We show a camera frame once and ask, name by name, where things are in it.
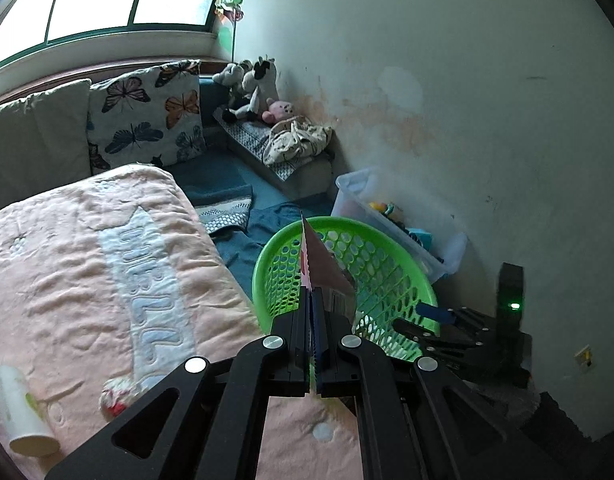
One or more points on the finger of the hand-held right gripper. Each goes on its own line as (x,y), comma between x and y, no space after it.
(432,311)
(417,332)

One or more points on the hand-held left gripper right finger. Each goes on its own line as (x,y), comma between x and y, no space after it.
(326,350)

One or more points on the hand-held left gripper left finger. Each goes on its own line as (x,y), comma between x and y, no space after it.
(303,345)

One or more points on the green plastic basket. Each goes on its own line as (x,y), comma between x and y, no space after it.
(387,280)

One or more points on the pink snack wrapper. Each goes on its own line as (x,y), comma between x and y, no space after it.
(327,270)

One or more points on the person's right forearm dark sleeve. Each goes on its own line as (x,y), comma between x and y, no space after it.
(552,425)

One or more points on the clear plastic storage box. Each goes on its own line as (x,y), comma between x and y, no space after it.
(412,220)

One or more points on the patterned grey mat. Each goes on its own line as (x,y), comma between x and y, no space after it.
(224,210)

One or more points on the dark blue bedsheet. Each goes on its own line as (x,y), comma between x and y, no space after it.
(227,175)

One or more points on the crumpled white red paper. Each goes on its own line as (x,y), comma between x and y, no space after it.
(117,397)

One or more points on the printed cream cloth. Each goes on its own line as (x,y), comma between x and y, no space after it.
(297,140)

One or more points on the patterned grey cushion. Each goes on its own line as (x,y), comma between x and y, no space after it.
(247,135)

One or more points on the pink bed blanket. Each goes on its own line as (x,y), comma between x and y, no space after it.
(87,285)

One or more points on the pink plush toy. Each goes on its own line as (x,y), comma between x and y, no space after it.
(279,110)

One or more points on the black white cow plush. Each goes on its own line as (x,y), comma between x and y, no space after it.
(259,82)

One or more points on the butterfly print pillow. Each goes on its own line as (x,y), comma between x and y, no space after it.
(147,115)

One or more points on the grey plush toy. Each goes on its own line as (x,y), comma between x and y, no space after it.
(232,74)

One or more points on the white paper cup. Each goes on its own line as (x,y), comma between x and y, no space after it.
(24,410)

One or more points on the grey pillow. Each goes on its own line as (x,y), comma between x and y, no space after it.
(32,140)

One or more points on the colourful pinwheel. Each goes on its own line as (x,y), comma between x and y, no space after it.
(229,7)

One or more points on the wall socket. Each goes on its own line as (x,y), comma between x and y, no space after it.
(584,357)

